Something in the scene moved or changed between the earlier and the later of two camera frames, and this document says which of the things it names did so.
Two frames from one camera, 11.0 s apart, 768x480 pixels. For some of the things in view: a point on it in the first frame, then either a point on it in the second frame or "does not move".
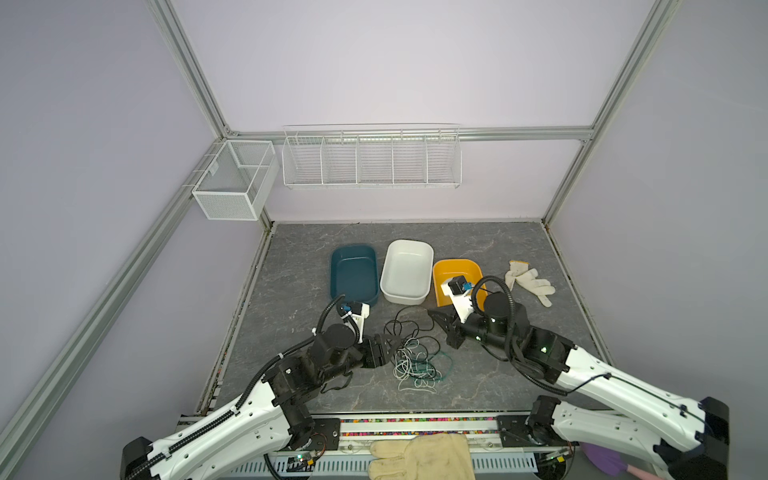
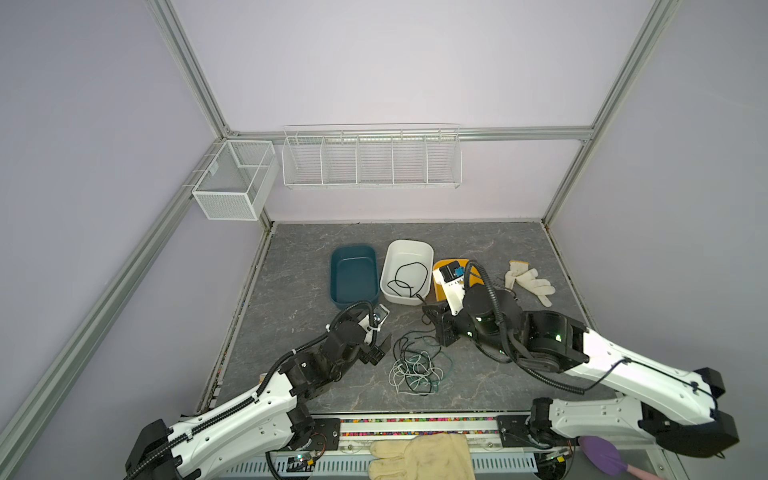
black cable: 406,328 -> 409,263
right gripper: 454,328 does not move
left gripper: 370,346 does not move
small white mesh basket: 239,181 does not move
